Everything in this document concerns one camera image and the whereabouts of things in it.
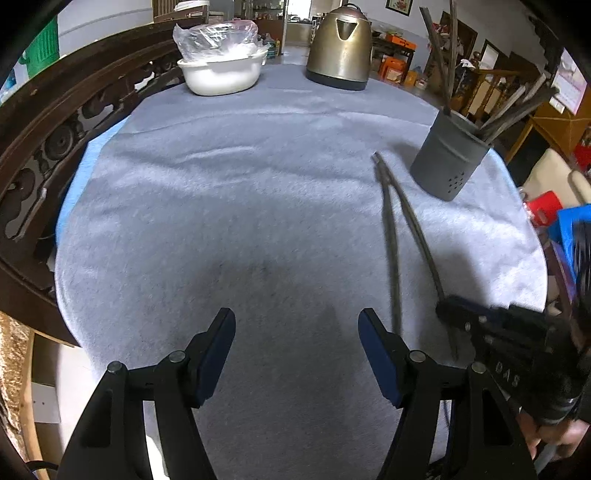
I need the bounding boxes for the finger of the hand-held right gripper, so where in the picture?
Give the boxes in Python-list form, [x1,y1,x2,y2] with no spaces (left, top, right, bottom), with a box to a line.
[435,295,511,346]

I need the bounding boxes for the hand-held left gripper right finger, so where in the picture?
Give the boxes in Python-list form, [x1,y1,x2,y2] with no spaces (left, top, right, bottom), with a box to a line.
[358,307,539,480]

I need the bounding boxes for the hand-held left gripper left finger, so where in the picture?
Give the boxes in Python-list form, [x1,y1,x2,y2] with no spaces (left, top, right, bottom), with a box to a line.
[55,307,237,480]

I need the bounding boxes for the dark chopstick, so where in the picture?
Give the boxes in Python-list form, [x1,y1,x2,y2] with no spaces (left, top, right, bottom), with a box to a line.
[373,152,402,335]
[375,153,460,361]

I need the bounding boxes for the grey perforated utensil holder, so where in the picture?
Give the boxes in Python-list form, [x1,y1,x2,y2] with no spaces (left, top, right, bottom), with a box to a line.
[410,111,494,202]

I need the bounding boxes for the bunch of long chopsticks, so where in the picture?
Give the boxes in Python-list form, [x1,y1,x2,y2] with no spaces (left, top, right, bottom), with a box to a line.
[419,0,558,142]

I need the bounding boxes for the person's right hand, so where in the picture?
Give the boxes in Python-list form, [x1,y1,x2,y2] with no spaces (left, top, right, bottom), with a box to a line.
[521,406,591,463]

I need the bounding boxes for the red plastic object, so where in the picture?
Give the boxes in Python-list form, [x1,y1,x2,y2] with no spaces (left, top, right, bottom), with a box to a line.
[526,194,565,228]

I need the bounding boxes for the blue fabric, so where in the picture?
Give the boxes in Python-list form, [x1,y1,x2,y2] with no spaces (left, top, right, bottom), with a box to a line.
[555,205,591,289]

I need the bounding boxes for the grey table cloth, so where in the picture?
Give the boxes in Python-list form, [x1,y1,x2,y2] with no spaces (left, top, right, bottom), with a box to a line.
[54,64,548,480]

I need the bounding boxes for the cream chair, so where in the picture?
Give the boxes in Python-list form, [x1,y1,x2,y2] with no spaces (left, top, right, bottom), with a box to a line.
[521,148,591,209]

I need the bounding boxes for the orange wooden cabinet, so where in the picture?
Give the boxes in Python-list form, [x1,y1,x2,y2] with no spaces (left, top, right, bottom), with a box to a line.
[507,102,591,163]

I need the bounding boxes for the light blue table cover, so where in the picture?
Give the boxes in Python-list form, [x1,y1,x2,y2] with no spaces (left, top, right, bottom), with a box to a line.
[57,115,136,241]

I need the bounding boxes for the orange boxes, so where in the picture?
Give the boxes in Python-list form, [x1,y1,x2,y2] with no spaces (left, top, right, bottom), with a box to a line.
[378,34,417,85]

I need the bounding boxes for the white plastic basin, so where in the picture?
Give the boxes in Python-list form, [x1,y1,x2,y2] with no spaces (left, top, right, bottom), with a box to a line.
[177,46,269,97]

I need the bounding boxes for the brass-coloured electric kettle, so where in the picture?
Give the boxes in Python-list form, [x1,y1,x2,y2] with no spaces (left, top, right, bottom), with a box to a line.
[305,4,373,91]

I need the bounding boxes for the clear plastic bag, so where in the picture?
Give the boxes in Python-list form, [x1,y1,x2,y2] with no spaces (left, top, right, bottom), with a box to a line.
[173,21,269,62]

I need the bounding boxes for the green plastic basket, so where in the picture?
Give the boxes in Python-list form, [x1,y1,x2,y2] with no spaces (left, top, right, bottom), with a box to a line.
[18,14,61,80]

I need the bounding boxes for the wall calendar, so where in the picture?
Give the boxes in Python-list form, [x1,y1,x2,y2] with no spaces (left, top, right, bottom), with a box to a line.
[551,46,590,114]

